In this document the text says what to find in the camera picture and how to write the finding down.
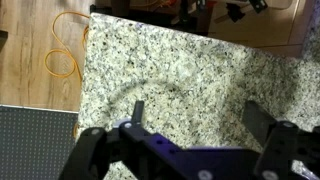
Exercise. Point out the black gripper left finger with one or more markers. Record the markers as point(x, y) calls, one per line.
point(100, 153)

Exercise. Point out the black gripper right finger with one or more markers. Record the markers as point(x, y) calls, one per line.
point(276, 150)

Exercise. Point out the grey perforated mat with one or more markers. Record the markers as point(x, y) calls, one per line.
point(33, 143)

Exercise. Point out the black tripod base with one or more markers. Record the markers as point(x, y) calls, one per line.
point(233, 11)

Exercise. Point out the dark wooden furniture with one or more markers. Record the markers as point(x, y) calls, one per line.
point(160, 20)

